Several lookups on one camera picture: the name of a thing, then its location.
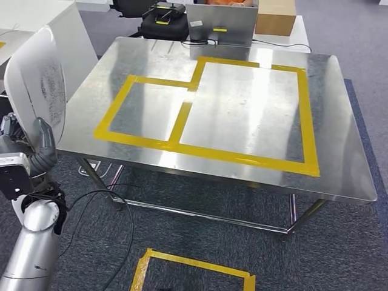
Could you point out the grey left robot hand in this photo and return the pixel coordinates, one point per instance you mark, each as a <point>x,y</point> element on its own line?
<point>45,138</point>

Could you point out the white plastic car part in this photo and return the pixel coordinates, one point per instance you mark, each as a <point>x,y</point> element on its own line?
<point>30,80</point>

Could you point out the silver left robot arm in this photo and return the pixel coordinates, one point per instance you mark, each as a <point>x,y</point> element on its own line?
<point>33,249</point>

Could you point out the stainless steel workbench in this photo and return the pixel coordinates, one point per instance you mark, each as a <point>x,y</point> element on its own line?
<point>333,120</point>

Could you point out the white power strip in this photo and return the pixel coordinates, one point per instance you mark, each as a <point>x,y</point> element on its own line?
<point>90,168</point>

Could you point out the black office chair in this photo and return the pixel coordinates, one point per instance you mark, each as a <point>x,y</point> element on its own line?
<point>130,7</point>

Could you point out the black carry case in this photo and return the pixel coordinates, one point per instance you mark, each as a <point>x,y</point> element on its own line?
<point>164,28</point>

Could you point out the yellow floor tape square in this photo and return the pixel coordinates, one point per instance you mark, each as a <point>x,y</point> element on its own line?
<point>194,263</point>

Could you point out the cardboard box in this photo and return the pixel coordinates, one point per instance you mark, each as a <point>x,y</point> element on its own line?
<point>274,16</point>

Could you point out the white desk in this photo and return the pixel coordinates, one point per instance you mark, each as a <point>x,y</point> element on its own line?
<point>300,34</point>

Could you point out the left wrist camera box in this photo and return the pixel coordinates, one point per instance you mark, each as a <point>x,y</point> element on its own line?
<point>15,180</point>

